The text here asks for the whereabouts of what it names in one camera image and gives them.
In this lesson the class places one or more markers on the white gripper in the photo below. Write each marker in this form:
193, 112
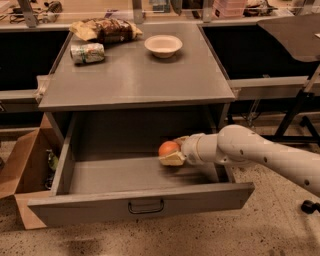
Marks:
192, 148

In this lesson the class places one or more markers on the orange fruit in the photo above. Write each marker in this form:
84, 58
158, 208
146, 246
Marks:
168, 147

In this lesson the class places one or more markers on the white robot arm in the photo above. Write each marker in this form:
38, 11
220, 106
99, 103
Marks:
235, 145

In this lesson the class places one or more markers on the grey open top drawer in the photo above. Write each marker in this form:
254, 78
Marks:
110, 158

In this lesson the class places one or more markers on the grey metal cabinet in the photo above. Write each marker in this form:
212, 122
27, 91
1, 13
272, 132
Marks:
131, 77

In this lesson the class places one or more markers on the white paper bowl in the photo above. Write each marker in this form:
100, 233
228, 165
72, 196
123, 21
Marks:
163, 46

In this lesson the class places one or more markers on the green bottle in box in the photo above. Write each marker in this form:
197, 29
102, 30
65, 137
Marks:
52, 164

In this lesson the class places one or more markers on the green white soda can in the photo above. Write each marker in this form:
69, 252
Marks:
87, 53

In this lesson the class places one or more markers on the black caster wheel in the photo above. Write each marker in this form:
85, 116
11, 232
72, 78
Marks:
310, 207

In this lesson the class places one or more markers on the brown chip bag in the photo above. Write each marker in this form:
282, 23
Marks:
105, 30

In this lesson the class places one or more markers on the pink plastic container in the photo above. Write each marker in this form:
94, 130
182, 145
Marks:
229, 8

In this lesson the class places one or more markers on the brown cardboard box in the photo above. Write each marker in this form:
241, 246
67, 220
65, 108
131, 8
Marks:
26, 170

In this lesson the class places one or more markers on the grey side table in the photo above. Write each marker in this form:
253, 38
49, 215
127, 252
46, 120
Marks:
288, 58

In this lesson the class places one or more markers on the black drawer handle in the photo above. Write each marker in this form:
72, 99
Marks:
145, 207

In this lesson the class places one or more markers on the black table leg frame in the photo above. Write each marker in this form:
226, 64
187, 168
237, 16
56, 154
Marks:
295, 126

